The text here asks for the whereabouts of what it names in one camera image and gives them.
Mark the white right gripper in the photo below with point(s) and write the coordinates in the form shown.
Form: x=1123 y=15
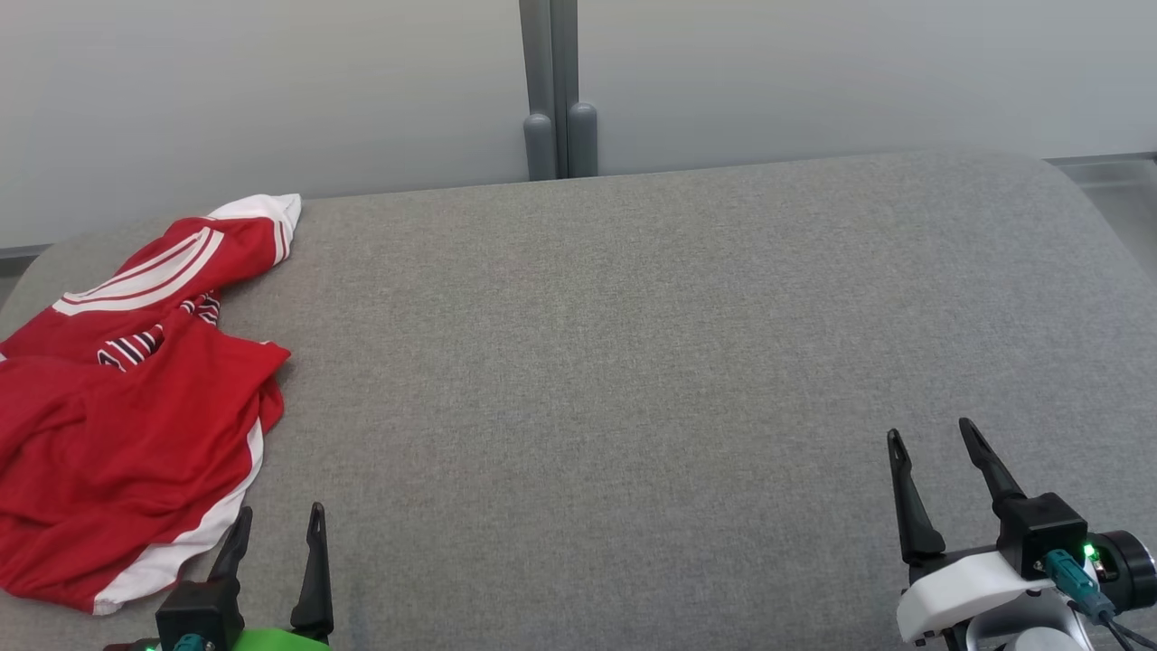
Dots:
x=958 y=588

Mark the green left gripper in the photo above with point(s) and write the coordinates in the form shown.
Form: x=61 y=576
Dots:
x=280 y=642

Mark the red shorts with white stripe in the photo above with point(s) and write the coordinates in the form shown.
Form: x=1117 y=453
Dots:
x=136 y=452

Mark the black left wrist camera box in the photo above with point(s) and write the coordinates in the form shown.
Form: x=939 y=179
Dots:
x=199 y=610

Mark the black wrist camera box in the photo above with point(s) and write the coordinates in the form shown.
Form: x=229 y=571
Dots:
x=1044 y=533
x=199 y=610

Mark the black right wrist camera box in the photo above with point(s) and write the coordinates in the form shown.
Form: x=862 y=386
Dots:
x=1044 y=533

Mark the teal left camera connector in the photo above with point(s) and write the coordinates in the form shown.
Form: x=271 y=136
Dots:
x=192 y=644

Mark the teal camera connector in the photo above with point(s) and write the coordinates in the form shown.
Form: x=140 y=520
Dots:
x=1076 y=583
x=192 y=644

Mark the teal right camera connector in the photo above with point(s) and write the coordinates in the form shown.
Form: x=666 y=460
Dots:
x=1076 y=583

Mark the grey rounded post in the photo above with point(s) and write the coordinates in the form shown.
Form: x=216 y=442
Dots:
x=540 y=149
x=583 y=140

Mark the grey partition frame rail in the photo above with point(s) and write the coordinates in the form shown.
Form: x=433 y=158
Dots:
x=547 y=63

